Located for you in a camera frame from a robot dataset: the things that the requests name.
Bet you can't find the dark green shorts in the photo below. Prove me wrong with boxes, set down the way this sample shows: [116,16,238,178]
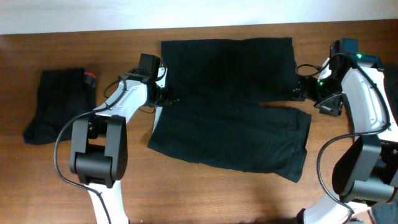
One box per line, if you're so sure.
[148,37,312,182]

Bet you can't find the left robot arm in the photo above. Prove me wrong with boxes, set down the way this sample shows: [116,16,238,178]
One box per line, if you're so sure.
[70,68,171,223]

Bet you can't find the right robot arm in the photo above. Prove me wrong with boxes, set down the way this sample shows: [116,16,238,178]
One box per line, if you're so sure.
[297,52,397,223]

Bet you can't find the dark grey clothes pile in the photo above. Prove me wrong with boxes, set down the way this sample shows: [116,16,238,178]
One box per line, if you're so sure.
[373,63,397,224]

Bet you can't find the folded black shorts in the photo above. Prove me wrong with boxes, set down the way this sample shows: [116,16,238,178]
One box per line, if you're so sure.
[23,68,96,145]

